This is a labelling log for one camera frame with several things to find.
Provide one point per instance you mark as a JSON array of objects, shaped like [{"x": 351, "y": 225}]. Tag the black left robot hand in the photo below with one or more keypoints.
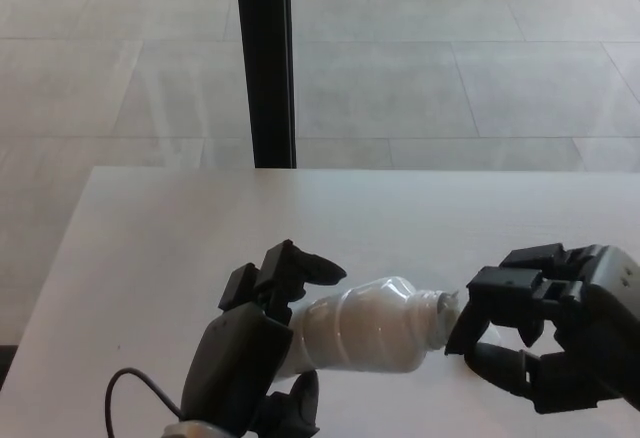
[{"x": 230, "y": 363}]

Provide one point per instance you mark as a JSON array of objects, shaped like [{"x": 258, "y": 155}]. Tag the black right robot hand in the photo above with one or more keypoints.
[{"x": 595, "y": 328}]

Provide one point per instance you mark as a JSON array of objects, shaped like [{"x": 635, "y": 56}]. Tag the white plastic bottle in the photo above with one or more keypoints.
[{"x": 370, "y": 328}]

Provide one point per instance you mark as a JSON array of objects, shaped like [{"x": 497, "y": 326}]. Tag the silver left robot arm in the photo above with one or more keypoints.
[{"x": 195, "y": 431}]

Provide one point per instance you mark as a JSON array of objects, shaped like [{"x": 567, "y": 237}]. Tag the black vertical post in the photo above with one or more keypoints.
[{"x": 265, "y": 63}]

